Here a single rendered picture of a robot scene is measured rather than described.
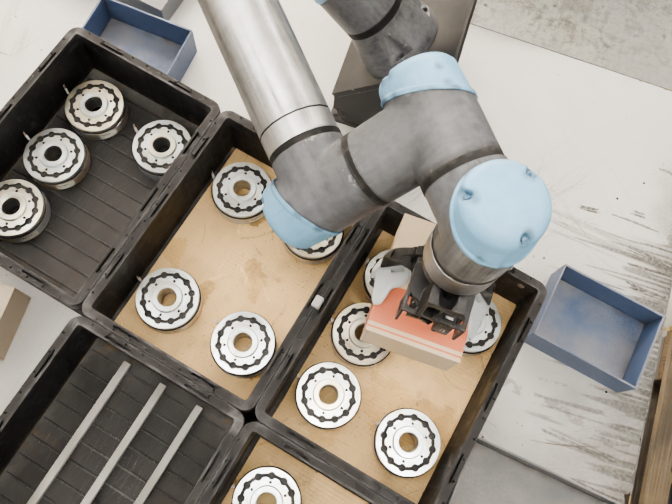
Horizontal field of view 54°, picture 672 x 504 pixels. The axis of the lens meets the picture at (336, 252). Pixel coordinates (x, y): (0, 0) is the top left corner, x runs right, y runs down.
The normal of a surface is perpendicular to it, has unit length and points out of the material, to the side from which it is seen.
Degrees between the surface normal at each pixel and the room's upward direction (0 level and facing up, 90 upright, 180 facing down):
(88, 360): 0
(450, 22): 44
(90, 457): 0
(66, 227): 0
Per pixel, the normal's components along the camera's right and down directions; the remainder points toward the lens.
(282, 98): -0.10, -0.14
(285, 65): 0.23, -0.28
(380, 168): -0.26, 0.41
